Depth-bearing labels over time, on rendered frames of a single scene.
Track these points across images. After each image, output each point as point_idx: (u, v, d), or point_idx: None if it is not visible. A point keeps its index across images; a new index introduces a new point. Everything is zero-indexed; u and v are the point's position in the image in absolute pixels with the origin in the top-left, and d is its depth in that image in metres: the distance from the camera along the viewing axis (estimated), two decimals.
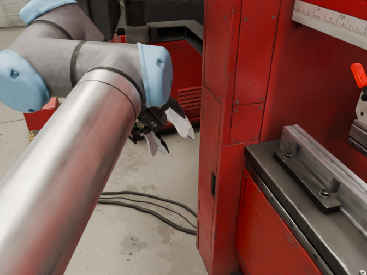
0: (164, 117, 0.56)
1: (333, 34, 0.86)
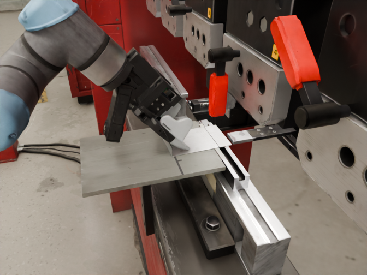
0: None
1: None
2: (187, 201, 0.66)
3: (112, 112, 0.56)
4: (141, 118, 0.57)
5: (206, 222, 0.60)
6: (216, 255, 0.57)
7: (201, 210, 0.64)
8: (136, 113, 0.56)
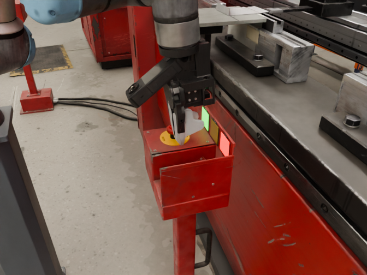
0: None
1: None
2: (236, 52, 0.94)
3: (153, 77, 0.56)
4: (173, 98, 0.57)
5: (253, 56, 0.87)
6: (261, 73, 0.85)
7: (248, 54, 0.91)
8: (173, 91, 0.56)
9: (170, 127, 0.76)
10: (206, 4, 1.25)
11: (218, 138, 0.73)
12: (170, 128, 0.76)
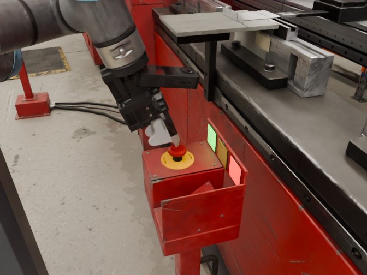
0: (137, 125, 0.58)
1: None
2: (245, 61, 0.85)
3: (163, 65, 0.59)
4: None
5: (264, 66, 0.79)
6: (274, 85, 0.76)
7: (258, 64, 0.82)
8: None
9: (172, 149, 0.67)
10: (210, 7, 1.17)
11: (226, 162, 0.64)
12: (172, 149, 0.67)
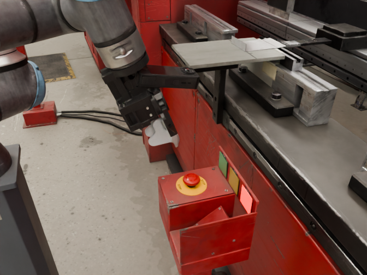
0: (137, 125, 0.58)
1: None
2: (253, 88, 0.90)
3: (163, 65, 0.59)
4: None
5: (271, 95, 0.84)
6: (280, 114, 0.81)
7: (265, 91, 0.88)
8: None
9: (187, 178, 0.73)
10: (217, 29, 1.22)
11: (238, 189, 0.69)
12: (187, 179, 0.72)
